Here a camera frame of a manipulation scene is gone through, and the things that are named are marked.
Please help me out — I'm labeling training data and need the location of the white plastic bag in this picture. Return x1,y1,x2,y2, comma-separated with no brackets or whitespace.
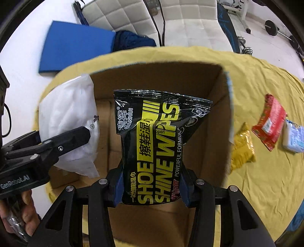
39,74,99,178

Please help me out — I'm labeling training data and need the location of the yellow snack packet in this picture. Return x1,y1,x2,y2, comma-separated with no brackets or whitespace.
230,122,256,172

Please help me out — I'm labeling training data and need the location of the red snack packet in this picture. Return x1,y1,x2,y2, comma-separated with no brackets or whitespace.
251,94,287,151

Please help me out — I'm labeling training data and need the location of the light blue tissue pack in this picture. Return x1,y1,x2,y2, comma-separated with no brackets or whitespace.
282,119,304,153

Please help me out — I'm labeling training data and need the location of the black shoe wipes pack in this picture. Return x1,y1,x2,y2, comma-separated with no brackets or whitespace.
113,89,213,205

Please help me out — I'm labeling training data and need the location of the person's left hand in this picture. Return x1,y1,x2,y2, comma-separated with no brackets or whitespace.
0,190,40,236

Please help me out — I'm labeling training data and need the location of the yellow table cloth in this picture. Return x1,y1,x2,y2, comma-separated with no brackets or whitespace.
43,47,303,240

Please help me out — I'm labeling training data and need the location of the open cardboard box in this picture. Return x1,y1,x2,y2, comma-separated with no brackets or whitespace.
48,60,234,247

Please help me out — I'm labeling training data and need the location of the blue foam mat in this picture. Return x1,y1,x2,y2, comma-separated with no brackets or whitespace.
39,21,115,73

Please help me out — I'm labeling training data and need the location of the dark blue cloth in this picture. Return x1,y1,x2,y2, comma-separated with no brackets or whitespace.
112,30,157,52

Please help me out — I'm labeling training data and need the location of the left white padded chair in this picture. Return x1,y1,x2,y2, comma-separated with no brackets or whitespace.
82,0,161,46

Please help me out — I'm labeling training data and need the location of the white padded chair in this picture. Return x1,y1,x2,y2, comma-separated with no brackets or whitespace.
160,0,232,51
82,0,161,46

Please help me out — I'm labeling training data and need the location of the chrome dumbbell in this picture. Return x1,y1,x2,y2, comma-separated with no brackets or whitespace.
237,36,253,55

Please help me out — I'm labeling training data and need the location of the right white padded chair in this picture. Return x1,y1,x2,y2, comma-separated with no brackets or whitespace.
160,0,232,51

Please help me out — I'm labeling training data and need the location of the barbell on floor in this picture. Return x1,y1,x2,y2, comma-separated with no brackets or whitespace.
264,19,304,55

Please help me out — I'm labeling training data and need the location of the white weight rack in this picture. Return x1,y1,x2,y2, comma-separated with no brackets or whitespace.
217,0,251,34

